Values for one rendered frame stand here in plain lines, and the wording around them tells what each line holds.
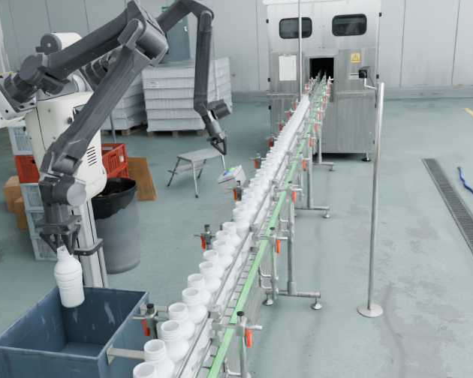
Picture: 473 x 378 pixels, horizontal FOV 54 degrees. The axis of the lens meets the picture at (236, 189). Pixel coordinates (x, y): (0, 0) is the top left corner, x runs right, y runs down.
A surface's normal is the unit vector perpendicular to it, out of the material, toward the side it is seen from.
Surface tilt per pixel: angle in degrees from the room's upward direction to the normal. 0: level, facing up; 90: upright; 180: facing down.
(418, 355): 0
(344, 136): 90
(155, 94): 91
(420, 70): 90
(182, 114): 91
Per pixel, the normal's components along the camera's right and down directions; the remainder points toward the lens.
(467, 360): -0.05, -0.95
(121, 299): -0.22, 0.32
